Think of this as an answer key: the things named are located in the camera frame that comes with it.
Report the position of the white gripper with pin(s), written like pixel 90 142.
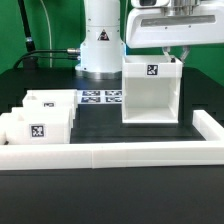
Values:
pixel 167 23

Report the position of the white drawer cabinet box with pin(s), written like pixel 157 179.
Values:
pixel 151 89

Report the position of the white front drawer tray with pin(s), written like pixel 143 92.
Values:
pixel 24 126

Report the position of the white drawer tray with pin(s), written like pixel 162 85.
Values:
pixel 55 98
pixel 24 126

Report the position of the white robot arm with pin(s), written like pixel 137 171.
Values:
pixel 102 48

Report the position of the white rear drawer tray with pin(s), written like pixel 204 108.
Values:
pixel 55 98

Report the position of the white sheet with markers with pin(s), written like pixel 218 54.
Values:
pixel 99 96

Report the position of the white U-shaped boundary fence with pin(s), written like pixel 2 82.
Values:
pixel 209 151

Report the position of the black pole stand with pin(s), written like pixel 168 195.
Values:
pixel 31 62

